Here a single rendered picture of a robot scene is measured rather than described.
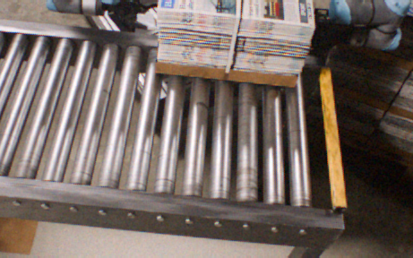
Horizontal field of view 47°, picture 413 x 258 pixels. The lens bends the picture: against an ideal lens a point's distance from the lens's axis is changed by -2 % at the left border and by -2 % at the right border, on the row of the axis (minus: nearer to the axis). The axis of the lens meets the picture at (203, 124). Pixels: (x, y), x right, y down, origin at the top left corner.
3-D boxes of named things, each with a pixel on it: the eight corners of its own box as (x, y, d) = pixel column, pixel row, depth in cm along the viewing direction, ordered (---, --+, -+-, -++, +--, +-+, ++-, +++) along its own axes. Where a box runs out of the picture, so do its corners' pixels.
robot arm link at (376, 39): (400, 19, 142) (389, 38, 149) (365, 14, 142) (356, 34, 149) (405, 37, 138) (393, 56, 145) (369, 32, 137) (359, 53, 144)
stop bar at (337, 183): (329, 72, 135) (331, 67, 133) (346, 211, 110) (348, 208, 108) (317, 70, 135) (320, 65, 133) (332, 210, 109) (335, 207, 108)
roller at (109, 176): (144, 55, 139) (144, 43, 135) (117, 202, 111) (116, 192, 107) (127, 54, 139) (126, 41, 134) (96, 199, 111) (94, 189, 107)
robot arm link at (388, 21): (380, 5, 127) (365, 34, 136) (417, 6, 129) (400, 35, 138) (371, -13, 132) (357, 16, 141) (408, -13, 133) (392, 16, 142)
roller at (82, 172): (122, 53, 138) (121, 40, 134) (90, 199, 111) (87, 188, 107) (105, 51, 138) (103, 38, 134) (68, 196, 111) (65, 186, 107)
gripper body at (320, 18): (313, 6, 141) (352, 12, 141) (305, 27, 148) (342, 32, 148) (314, 24, 136) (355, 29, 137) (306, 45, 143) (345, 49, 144)
